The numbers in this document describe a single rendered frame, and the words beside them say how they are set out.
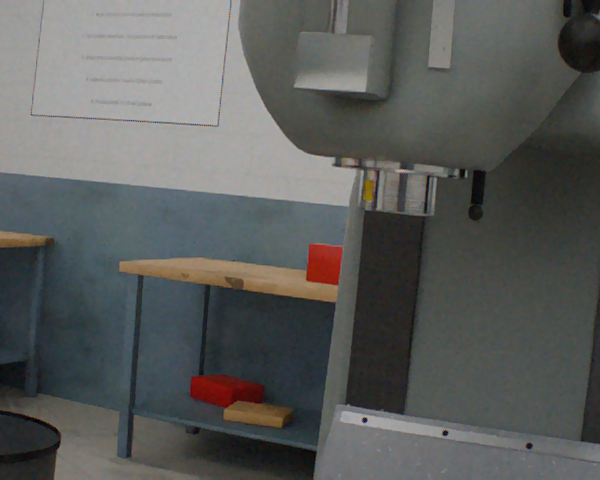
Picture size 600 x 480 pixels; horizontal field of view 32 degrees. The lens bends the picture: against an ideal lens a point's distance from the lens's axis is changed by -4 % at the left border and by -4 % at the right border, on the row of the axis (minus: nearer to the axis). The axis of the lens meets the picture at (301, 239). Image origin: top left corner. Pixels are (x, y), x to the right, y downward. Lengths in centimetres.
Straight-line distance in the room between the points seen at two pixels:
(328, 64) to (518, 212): 51
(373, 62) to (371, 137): 6
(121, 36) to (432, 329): 485
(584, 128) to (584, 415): 36
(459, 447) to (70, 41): 511
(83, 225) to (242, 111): 109
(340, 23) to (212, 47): 497
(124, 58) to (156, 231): 94
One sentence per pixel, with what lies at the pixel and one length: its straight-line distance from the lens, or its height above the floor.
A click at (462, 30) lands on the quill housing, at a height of 138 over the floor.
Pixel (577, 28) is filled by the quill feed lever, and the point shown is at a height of 138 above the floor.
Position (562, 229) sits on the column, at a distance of 102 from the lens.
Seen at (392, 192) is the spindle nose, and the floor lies 129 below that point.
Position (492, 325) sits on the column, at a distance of 104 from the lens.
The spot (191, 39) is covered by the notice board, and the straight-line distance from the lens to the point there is 559.
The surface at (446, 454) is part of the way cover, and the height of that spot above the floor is 105.
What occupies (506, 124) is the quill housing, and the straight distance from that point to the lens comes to 61.
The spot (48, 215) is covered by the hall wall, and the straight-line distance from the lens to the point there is 597.
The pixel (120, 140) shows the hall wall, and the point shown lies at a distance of 574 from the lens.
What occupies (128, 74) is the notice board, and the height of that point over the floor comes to 178.
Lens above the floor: 129
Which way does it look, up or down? 3 degrees down
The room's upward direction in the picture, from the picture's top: 5 degrees clockwise
